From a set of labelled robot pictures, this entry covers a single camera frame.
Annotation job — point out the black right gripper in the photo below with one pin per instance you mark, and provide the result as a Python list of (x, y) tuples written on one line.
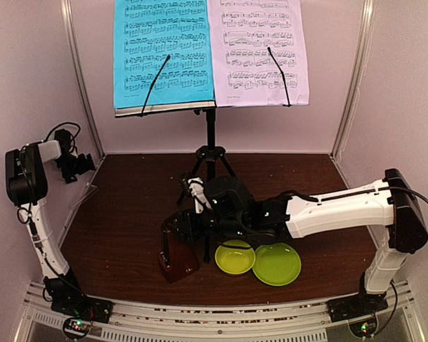
[(187, 228)]

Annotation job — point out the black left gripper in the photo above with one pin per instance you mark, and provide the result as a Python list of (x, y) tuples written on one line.
[(83, 167)]

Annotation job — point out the clear plastic metronome cover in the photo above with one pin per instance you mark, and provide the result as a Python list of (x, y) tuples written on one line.
[(89, 191)]

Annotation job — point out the brown wooden metronome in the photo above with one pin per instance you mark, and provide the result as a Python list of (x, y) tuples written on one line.
[(176, 258)]

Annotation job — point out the black perforated music stand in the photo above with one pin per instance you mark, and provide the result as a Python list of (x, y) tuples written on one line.
[(209, 153)]

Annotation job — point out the blue sheet music paper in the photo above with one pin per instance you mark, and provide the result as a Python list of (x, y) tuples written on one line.
[(161, 53)]

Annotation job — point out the lavender paper sheet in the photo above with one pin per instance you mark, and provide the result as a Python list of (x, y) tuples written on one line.
[(258, 53)]

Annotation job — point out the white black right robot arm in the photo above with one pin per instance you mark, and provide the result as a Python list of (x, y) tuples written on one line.
[(225, 209)]

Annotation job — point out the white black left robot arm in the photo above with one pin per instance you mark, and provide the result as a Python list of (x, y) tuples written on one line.
[(27, 188)]

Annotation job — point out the lime green bowl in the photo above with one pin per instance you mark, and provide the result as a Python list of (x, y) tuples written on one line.
[(235, 257)]

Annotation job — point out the lime green plate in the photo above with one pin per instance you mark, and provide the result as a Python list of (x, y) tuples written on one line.
[(277, 264)]

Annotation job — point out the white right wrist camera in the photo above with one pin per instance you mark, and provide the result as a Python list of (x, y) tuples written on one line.
[(193, 186)]

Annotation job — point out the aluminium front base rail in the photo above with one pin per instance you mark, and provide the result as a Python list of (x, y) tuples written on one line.
[(293, 321)]

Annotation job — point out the aluminium left corner post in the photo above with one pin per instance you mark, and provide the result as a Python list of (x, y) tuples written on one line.
[(69, 25)]

